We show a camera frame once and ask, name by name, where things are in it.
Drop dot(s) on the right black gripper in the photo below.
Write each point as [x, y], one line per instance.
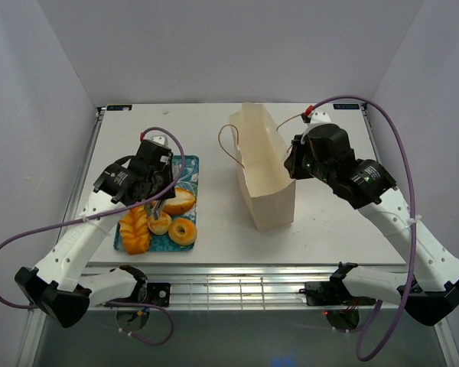
[291, 162]

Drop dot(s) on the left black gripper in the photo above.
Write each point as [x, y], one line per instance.
[168, 172]

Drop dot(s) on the brown paper bag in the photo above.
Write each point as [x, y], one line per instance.
[251, 139]

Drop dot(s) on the small round scored roll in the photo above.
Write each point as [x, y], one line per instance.
[159, 226]

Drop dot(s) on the metal serving tongs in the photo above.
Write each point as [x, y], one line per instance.
[155, 208]

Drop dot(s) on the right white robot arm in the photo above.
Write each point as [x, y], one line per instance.
[433, 290]

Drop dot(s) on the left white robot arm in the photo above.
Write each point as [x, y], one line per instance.
[55, 284]

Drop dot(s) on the oval split bread loaf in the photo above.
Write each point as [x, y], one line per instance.
[183, 201]

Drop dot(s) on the long braided orange bread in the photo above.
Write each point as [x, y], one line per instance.
[133, 228]

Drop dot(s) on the fake bagel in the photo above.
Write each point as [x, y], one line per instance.
[182, 231]

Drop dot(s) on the right blue table label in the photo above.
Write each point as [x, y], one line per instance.
[346, 106]

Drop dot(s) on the blue table label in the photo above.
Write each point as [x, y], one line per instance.
[119, 108]
[346, 106]

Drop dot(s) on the left blue table label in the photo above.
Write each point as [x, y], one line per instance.
[119, 108]

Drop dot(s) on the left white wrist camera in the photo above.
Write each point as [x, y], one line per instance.
[154, 139]

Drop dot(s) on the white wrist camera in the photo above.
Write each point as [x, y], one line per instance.
[312, 116]
[154, 139]

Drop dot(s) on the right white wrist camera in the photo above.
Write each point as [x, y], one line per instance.
[312, 116]

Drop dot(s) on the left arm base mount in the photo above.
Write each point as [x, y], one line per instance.
[152, 293]

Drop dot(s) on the aluminium frame rail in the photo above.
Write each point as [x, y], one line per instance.
[232, 288]

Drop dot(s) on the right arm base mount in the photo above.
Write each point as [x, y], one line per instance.
[333, 292]

